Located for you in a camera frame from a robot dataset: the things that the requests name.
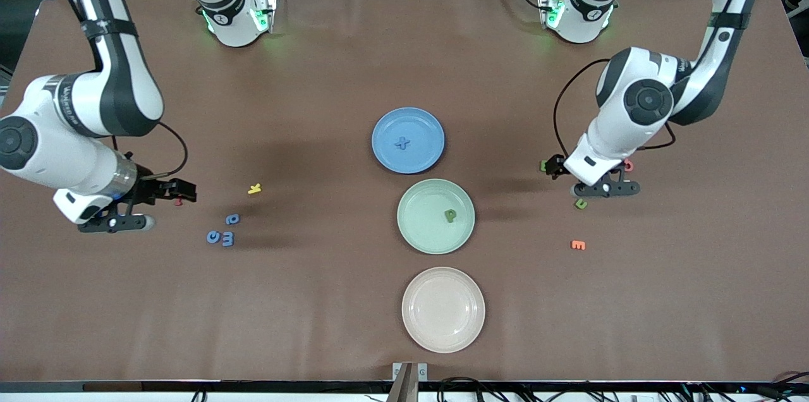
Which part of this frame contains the blue plate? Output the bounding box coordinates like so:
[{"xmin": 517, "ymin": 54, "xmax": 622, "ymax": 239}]
[{"xmin": 372, "ymin": 107, "xmax": 446, "ymax": 174}]

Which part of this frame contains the green plate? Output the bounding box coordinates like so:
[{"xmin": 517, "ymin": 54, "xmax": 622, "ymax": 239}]
[{"xmin": 397, "ymin": 178, "xmax": 476, "ymax": 255}]

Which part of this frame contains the brown table cover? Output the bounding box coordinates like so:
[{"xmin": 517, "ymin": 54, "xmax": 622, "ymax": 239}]
[{"xmin": 0, "ymin": 0, "xmax": 809, "ymax": 384}]

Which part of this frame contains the beige plate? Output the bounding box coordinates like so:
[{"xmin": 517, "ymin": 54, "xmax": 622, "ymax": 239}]
[{"xmin": 401, "ymin": 267, "xmax": 486, "ymax": 353}]

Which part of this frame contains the black camera cable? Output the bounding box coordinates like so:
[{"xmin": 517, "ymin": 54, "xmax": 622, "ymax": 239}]
[
  {"xmin": 44, "ymin": 0, "xmax": 189, "ymax": 178},
  {"xmin": 554, "ymin": 0, "xmax": 759, "ymax": 159}
]

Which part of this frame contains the black looped floor cable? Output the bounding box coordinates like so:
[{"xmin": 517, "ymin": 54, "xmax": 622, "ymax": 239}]
[{"xmin": 437, "ymin": 377, "xmax": 506, "ymax": 402}]

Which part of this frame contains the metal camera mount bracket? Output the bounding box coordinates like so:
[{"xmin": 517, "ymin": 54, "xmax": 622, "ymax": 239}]
[{"xmin": 392, "ymin": 361, "xmax": 429, "ymax": 402}]

